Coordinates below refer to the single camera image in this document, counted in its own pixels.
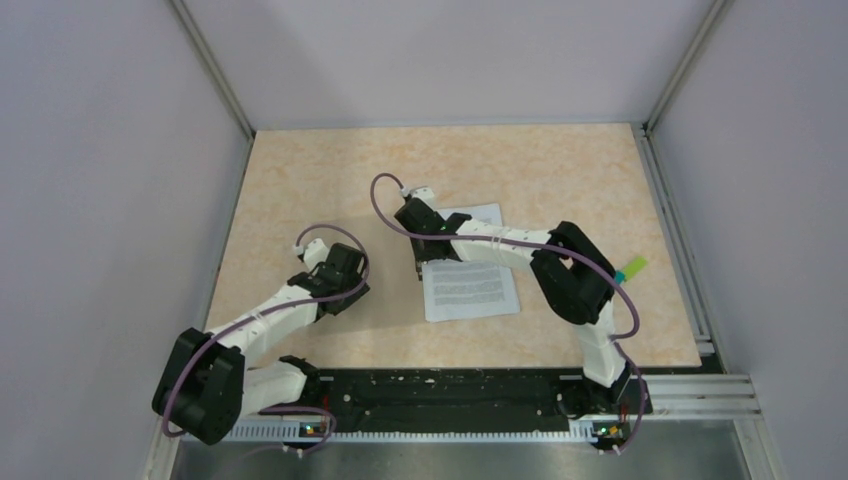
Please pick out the aluminium frame rail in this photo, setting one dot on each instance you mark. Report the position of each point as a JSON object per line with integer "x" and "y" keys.
{"x": 703, "y": 397}

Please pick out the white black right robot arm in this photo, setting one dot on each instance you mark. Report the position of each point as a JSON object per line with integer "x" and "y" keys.
{"x": 575, "y": 278}

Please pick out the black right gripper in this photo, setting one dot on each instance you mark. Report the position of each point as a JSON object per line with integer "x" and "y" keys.
{"x": 420, "y": 253}

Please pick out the light green block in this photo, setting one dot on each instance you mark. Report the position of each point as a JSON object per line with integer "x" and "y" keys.
{"x": 633, "y": 267}

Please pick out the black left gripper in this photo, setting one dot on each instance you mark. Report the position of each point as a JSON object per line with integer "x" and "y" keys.
{"x": 351, "y": 299}

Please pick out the printed white paper sheets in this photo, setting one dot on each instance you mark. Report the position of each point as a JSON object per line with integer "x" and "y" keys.
{"x": 456, "y": 290}

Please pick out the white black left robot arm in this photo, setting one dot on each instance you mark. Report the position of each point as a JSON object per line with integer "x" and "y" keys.
{"x": 212, "y": 378}

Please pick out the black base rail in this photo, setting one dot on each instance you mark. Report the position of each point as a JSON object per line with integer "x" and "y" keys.
{"x": 467, "y": 400}

